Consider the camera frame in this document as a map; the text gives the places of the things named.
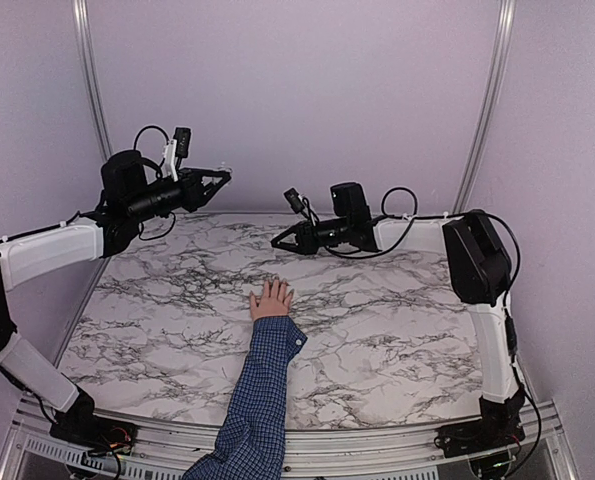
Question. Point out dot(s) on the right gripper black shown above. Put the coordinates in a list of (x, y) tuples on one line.
[(306, 242)]

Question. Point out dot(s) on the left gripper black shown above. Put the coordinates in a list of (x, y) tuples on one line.
[(193, 194)]

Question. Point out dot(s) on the clear nail polish bottle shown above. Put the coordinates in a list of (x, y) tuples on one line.
[(225, 168)]

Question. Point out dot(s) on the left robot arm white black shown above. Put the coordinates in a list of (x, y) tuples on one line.
[(135, 190)]

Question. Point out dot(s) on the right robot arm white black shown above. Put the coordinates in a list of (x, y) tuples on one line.
[(481, 275)]

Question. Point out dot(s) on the blue checked shirt forearm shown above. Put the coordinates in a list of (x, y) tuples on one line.
[(251, 442)]

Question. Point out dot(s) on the person's bare hand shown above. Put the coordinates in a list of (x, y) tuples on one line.
[(274, 301)]

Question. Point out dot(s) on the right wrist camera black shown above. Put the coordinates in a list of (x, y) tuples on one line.
[(301, 205)]

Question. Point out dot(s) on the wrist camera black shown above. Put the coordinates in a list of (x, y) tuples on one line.
[(301, 205), (175, 151)]

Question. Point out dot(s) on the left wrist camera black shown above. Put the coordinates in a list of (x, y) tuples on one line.
[(175, 151)]

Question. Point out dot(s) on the left aluminium corner post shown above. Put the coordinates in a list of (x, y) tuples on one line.
[(85, 48)]

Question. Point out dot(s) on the aluminium corner post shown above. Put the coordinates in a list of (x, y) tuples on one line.
[(85, 48), (492, 91)]

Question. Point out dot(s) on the right aluminium corner post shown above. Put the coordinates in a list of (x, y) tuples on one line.
[(492, 91)]

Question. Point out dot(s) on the aluminium front frame rail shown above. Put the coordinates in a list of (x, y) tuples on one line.
[(164, 450)]

